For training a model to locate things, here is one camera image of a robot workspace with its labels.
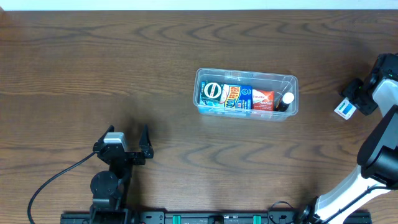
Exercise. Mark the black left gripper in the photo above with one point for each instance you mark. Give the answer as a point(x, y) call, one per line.
point(131, 156)

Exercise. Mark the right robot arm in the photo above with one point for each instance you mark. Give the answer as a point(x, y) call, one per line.
point(376, 170)

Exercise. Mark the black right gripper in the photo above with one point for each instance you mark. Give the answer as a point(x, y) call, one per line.
point(352, 92)

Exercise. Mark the green round-logo box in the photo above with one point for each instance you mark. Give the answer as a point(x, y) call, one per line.
point(211, 92)

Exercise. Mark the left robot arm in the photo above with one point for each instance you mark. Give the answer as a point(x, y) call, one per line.
point(110, 187)

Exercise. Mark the blue cool fever box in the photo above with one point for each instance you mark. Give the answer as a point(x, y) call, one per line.
point(234, 97)

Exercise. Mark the dark bottle yellow label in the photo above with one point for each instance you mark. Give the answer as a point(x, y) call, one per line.
point(284, 102)

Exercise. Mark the white and green medicine box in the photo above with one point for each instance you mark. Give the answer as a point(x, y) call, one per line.
point(345, 109)

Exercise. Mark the clear plastic container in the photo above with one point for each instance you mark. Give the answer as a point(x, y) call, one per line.
point(278, 83)

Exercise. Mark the red panadol box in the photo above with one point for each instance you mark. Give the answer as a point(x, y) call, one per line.
point(263, 100)

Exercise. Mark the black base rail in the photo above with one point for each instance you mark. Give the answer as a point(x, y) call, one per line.
point(177, 218)

